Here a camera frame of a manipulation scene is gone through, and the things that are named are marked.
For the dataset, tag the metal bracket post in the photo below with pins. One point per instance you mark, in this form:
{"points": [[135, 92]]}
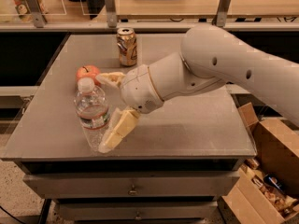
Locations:
{"points": [[112, 19], [39, 20], [222, 11]]}

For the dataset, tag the grey metal drawer cabinet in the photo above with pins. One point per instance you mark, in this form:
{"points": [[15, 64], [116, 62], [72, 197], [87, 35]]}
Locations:
{"points": [[201, 133]]}

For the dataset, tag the middle metal bracket post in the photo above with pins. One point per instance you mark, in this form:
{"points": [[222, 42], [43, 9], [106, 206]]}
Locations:
{"points": [[112, 19]]}

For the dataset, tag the lower drawer with knob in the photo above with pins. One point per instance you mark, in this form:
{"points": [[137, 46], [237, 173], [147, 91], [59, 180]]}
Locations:
{"points": [[135, 211]]}

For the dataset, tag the gold soda can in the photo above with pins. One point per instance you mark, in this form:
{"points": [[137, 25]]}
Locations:
{"points": [[126, 42]]}

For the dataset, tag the left metal bracket post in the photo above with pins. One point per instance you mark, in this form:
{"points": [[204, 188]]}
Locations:
{"points": [[39, 20]]}

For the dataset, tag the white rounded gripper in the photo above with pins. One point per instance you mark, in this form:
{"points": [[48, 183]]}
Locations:
{"points": [[139, 89]]}

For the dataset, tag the clear plastic water bottle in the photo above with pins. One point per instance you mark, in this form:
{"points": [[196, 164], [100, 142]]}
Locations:
{"points": [[93, 111]]}

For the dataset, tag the upper drawer with knob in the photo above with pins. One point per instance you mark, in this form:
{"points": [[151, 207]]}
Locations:
{"points": [[132, 184]]}

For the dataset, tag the cardboard box with snacks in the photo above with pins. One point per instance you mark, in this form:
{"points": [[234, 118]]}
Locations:
{"points": [[251, 200]]}

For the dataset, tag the drawer with knob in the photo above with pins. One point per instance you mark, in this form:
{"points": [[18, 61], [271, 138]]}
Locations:
{"points": [[135, 211], [132, 184]]}

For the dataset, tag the right metal bracket post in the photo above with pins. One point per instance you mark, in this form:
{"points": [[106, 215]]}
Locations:
{"points": [[222, 11]]}

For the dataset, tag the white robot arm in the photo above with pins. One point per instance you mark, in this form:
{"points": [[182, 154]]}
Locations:
{"points": [[208, 58]]}

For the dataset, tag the red apple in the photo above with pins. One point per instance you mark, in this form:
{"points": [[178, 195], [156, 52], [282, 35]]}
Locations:
{"points": [[86, 75]]}

